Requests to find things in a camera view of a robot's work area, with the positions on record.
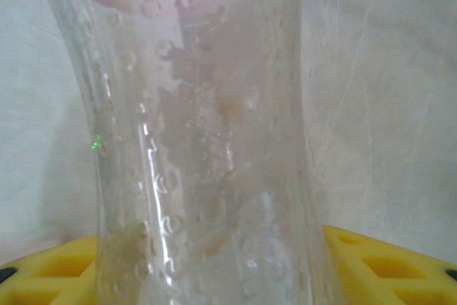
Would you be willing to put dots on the clear plastic bottle white cap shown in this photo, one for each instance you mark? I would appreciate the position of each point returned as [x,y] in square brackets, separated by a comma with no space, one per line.
[214,140]

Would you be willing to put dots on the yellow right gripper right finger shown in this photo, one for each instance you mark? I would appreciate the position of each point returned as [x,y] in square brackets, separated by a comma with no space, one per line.
[357,248]

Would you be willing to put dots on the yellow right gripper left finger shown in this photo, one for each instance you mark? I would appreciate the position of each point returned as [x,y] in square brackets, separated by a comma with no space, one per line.
[68,251]

